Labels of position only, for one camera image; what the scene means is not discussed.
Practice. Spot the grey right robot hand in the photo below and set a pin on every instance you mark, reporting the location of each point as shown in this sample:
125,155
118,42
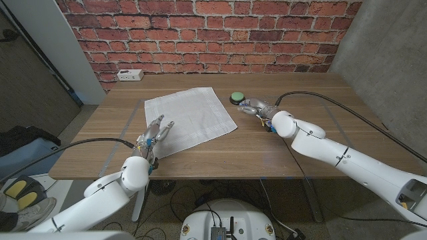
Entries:
258,106

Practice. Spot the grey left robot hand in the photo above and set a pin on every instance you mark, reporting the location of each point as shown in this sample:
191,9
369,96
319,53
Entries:
150,135

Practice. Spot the white handkerchief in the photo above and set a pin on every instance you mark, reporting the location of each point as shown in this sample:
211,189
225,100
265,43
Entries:
190,116

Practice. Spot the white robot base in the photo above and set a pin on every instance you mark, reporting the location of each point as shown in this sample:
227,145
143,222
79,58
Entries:
230,216

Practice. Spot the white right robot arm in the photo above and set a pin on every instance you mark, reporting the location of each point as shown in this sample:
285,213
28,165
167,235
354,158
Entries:
350,163

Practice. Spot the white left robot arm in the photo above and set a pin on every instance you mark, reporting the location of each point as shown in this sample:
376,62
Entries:
106,196

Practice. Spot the green button black base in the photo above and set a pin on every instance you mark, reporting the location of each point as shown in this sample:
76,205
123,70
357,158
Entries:
237,96

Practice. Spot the black floor fan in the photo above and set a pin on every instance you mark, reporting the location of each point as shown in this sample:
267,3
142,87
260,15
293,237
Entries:
162,187

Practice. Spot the white power strip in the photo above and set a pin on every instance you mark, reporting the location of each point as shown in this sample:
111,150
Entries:
130,75

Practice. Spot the grey table leg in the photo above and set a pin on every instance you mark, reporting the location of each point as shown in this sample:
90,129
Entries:
138,206
313,203

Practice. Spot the red brick print backdrop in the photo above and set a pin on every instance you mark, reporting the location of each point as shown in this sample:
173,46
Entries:
207,36

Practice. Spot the blue storage bin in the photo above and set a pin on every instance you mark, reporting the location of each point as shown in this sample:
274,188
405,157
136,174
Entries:
30,160

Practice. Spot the white pillar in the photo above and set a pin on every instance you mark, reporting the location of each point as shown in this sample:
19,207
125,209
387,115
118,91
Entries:
60,50

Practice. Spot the black cloth bag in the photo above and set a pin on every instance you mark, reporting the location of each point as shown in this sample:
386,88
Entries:
23,136

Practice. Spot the black power adapter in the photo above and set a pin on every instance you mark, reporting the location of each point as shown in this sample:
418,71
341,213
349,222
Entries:
296,234

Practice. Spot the grey sneaker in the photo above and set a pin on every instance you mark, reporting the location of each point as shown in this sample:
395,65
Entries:
35,213

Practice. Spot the yellow black foot pedal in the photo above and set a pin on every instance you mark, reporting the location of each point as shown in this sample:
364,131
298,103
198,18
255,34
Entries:
23,193

